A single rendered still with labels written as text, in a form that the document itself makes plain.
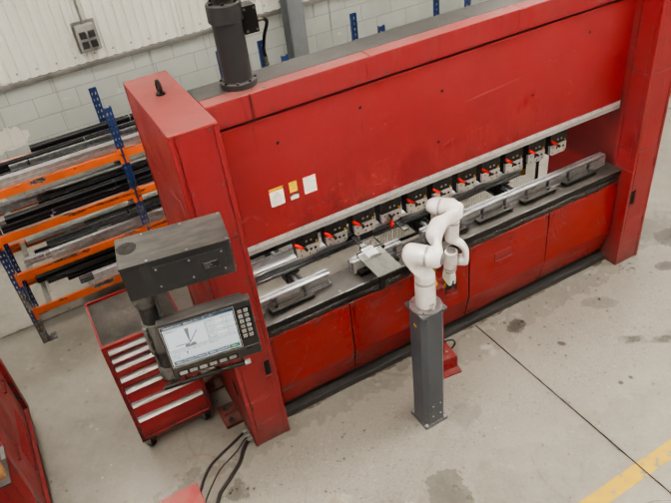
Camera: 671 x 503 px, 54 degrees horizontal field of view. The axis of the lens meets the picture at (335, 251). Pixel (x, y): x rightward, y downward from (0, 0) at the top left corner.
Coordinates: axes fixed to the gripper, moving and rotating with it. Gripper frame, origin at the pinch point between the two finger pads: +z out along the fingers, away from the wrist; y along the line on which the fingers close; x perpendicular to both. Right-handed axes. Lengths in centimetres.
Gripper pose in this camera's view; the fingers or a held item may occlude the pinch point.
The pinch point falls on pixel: (448, 285)
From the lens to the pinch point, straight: 440.3
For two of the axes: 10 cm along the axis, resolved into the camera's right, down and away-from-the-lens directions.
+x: 9.3, -3.0, 2.3
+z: 0.7, 7.4, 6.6
